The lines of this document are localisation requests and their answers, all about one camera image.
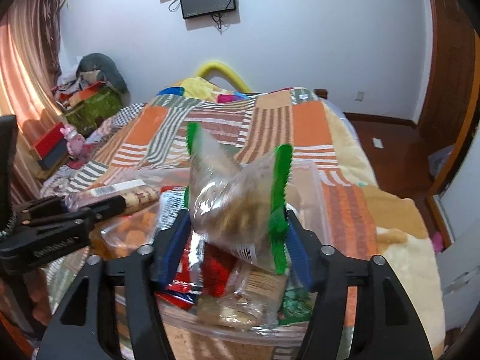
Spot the orange fried snack bag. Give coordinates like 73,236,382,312
90,204,160,260

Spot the long clear cookie sleeve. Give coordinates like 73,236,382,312
64,179,160,214

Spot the green-edged clear snack bag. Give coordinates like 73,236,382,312
187,123,293,275

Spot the red snack packet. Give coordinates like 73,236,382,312
152,185,238,311

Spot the patchwork striped blanket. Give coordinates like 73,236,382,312
41,85,445,357

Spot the red gift box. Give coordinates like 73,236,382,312
31,122,68,171

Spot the pink plush toy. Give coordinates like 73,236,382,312
60,124,86,158

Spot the clear tan-label biscuit pack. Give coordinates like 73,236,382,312
197,261,289,330

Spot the green patterned bag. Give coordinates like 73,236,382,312
65,86,122,137

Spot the clear plastic storage bin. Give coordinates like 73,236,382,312
112,158,335,347

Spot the white mini fridge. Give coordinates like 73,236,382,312
437,143,479,330

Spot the striped orange curtain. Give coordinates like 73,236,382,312
1,0,60,204

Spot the yellow pillow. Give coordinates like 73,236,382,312
179,61,251,104

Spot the brown wooden door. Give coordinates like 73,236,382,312
417,0,479,196

